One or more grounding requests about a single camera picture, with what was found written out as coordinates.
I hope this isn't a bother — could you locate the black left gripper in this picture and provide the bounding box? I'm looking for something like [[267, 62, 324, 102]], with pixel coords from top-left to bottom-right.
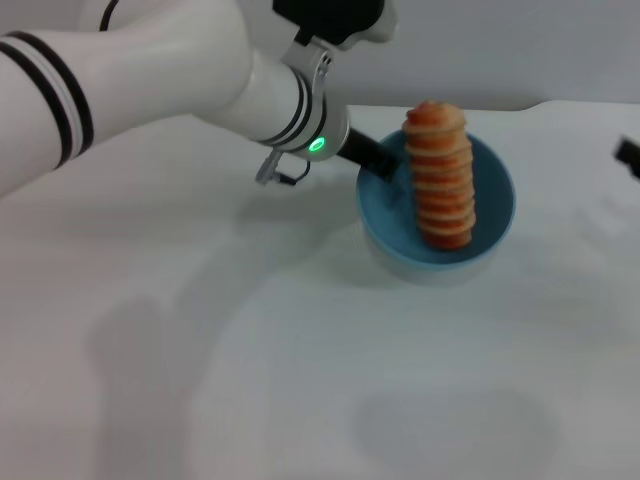
[[335, 127, 402, 183]]

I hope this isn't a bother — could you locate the ridged orange bread loaf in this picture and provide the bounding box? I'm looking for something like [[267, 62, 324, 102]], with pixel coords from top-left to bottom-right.
[[401, 99, 477, 252]]

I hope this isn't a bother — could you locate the blue bowl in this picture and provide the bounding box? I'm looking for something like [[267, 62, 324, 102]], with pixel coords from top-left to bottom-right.
[[355, 126, 517, 274]]

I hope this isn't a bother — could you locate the left wrist cable with plug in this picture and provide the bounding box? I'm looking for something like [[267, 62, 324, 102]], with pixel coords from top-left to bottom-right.
[[254, 151, 312, 188]]

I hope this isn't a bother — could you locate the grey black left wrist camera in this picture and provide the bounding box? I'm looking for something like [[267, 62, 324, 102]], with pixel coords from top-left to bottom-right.
[[271, 0, 400, 52]]

